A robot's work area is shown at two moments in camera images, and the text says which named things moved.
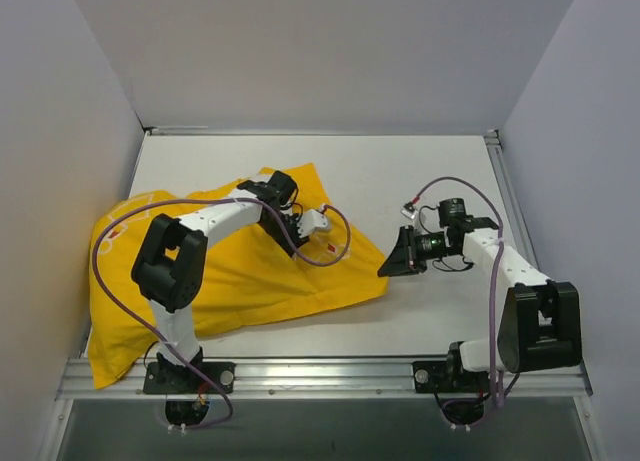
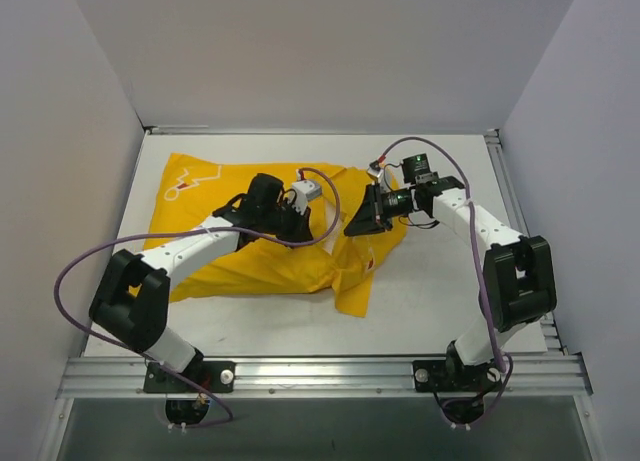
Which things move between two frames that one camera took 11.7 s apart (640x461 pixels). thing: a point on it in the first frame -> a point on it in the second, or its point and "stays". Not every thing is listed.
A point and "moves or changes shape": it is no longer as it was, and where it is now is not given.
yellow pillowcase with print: [249, 276] moves or changes shape
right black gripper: [408, 251] -> [375, 209]
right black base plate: [444, 377] stays
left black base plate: [168, 379] stays
